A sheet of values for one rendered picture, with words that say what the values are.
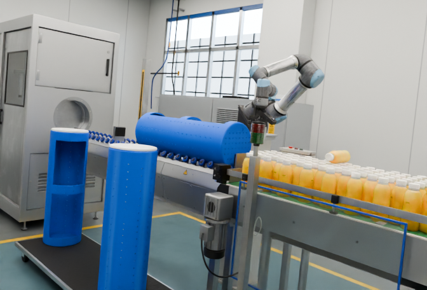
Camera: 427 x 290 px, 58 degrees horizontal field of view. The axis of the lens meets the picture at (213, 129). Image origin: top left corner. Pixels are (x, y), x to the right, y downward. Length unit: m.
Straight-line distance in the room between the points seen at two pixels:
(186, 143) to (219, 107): 2.20
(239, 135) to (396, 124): 2.81
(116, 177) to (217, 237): 0.66
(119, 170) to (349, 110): 3.47
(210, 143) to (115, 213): 0.67
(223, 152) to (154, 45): 5.82
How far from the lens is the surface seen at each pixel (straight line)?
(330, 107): 5.19
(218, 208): 1.97
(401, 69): 4.90
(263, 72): 2.38
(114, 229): 2.31
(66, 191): 3.15
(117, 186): 2.25
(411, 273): 1.69
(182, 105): 5.10
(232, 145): 2.30
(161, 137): 2.64
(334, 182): 1.82
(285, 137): 4.02
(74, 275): 2.80
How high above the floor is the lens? 1.30
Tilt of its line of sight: 3 degrees down
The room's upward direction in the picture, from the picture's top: 5 degrees clockwise
